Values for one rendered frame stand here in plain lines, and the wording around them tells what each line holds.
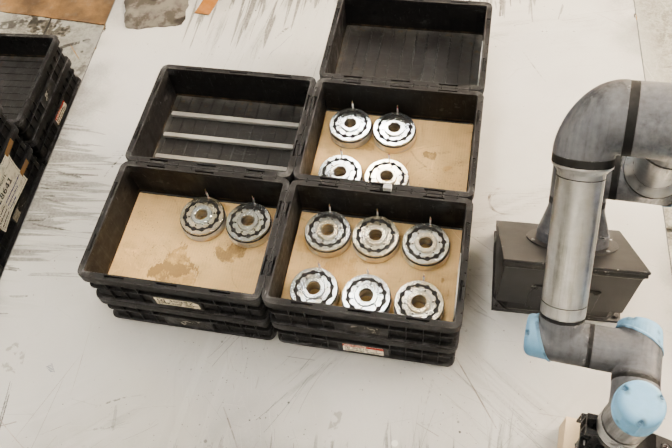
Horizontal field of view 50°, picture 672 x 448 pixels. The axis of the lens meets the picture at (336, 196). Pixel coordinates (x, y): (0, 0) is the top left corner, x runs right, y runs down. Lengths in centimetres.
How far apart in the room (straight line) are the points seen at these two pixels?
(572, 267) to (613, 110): 26
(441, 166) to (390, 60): 36
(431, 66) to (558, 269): 85
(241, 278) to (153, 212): 29
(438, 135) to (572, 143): 66
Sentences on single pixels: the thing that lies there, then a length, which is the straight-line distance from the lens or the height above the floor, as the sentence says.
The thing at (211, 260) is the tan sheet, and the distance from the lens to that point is 163.
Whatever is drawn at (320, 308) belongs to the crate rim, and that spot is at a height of 93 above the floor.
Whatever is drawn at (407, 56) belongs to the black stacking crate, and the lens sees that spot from 193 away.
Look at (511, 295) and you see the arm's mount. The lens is 162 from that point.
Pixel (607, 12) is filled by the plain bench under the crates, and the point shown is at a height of 70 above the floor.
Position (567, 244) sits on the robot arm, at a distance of 120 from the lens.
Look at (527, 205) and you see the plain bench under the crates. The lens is 183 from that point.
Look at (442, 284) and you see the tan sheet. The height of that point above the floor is 83.
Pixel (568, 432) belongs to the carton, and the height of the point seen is 78.
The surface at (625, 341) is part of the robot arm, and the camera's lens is 128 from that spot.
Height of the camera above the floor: 223
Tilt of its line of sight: 57 degrees down
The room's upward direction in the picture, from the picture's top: 8 degrees counter-clockwise
